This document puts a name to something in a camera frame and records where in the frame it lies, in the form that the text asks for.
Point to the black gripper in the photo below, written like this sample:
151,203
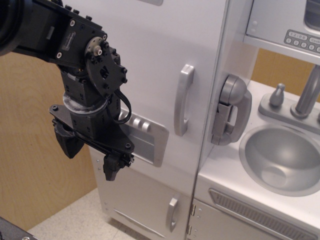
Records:
76,125

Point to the white toy fridge door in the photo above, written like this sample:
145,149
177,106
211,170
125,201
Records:
155,43

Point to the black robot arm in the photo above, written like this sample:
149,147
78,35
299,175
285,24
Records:
91,73

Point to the silver ice dispenser panel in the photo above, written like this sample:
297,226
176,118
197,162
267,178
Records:
149,137

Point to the white lower freezer door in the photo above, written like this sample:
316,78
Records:
140,202

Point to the black object bottom left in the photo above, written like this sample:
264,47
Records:
9,231

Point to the brass door hinge upper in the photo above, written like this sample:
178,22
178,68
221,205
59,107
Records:
192,210

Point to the brass door hinge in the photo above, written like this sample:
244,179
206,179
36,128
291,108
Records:
192,210
189,230

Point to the brass door hinge lower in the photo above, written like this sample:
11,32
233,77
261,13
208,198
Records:
189,230

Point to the silver oven vent panel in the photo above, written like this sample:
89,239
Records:
259,218

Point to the white toy kitchen cabinet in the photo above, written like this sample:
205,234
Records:
220,166

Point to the silver toy sink bowl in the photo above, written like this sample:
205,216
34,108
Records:
281,159

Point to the silver faucet knob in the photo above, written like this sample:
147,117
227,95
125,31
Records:
277,97

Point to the silver toy faucet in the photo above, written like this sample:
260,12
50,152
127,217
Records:
309,95

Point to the toy microwave with keypad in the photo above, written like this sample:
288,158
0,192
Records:
287,27

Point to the silver lower door handle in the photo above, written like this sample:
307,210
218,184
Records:
171,218

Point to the silver fridge door handle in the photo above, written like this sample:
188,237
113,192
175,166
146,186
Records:
185,80

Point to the grey toy wall phone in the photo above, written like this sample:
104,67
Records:
233,111

